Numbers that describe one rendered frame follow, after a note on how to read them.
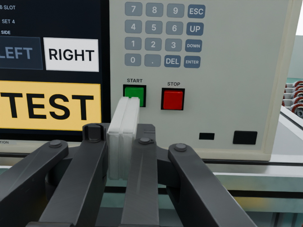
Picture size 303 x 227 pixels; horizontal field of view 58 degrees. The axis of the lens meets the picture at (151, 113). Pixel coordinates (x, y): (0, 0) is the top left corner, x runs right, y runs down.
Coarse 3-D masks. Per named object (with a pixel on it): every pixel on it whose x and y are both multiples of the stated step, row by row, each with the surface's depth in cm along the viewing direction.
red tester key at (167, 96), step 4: (164, 92) 26; (168, 92) 26; (172, 92) 26; (176, 92) 26; (180, 92) 26; (164, 96) 26; (168, 96) 26; (172, 96) 26; (176, 96) 26; (180, 96) 26; (164, 100) 27; (168, 100) 27; (172, 100) 27; (176, 100) 27; (180, 100) 27; (164, 104) 27; (168, 104) 27; (172, 104) 27; (176, 104) 27; (180, 104) 27; (164, 108) 27; (168, 108) 27; (172, 108) 27; (176, 108) 27; (180, 108) 27
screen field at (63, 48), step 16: (0, 48) 25; (16, 48) 25; (32, 48) 25; (48, 48) 25; (64, 48) 25; (80, 48) 25; (96, 48) 25; (0, 64) 26; (16, 64) 26; (32, 64) 26; (48, 64) 26; (64, 64) 26; (80, 64) 26; (96, 64) 26
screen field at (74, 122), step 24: (0, 96) 27; (24, 96) 27; (48, 96) 27; (72, 96) 27; (96, 96) 27; (0, 120) 28; (24, 120) 28; (48, 120) 28; (72, 120) 28; (96, 120) 28
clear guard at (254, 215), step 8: (160, 216) 28; (168, 216) 28; (176, 216) 28; (256, 216) 28; (264, 216) 28; (272, 216) 28; (280, 216) 29; (288, 216) 29; (296, 216) 29; (160, 224) 27; (168, 224) 27; (176, 224) 27; (256, 224) 27; (264, 224) 27; (272, 224) 27; (280, 224) 27; (288, 224) 27; (296, 224) 27
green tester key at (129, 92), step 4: (128, 88) 26; (132, 88) 26; (136, 88) 26; (140, 88) 26; (128, 92) 26; (132, 92) 26; (136, 92) 26; (140, 92) 26; (128, 96) 26; (132, 96) 26; (136, 96) 26; (140, 96) 26; (140, 100) 27; (140, 104) 27
